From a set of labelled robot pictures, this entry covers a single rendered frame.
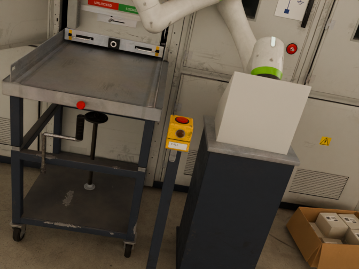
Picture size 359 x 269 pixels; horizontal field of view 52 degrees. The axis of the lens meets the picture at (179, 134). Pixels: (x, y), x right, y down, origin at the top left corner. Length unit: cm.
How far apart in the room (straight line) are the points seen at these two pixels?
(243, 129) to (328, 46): 87
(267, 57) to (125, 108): 61
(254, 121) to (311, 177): 111
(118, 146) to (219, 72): 77
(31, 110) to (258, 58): 138
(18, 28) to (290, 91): 133
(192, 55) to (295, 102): 77
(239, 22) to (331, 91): 74
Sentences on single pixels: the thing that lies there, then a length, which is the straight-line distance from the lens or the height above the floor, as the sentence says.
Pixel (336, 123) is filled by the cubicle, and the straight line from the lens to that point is 239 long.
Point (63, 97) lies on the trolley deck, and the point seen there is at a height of 82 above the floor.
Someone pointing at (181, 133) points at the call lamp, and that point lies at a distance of 123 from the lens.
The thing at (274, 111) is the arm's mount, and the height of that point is 92.
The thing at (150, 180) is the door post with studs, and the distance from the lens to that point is 244.
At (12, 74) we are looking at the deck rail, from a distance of 157.
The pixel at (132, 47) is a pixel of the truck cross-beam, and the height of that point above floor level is 89.
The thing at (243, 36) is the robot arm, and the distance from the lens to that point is 182.
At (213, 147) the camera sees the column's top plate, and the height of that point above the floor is 75.
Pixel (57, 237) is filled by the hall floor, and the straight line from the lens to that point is 206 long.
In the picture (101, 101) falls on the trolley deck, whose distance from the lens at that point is 148.
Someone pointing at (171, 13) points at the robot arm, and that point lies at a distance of 166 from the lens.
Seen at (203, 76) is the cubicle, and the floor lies 80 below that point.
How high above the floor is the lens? 142
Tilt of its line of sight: 26 degrees down
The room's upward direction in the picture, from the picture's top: 12 degrees clockwise
